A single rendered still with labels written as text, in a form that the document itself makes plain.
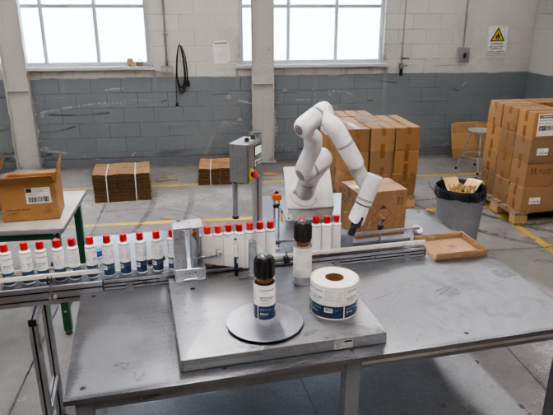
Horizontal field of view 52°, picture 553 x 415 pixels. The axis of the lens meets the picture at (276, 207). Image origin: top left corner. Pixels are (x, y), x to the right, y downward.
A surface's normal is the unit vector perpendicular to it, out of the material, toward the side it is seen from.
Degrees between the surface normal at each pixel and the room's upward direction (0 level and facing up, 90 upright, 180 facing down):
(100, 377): 0
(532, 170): 89
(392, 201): 90
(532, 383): 0
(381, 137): 90
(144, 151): 90
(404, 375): 0
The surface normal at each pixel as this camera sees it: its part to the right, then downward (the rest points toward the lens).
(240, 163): -0.36, 0.31
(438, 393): 0.00, -0.95
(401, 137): 0.17, 0.33
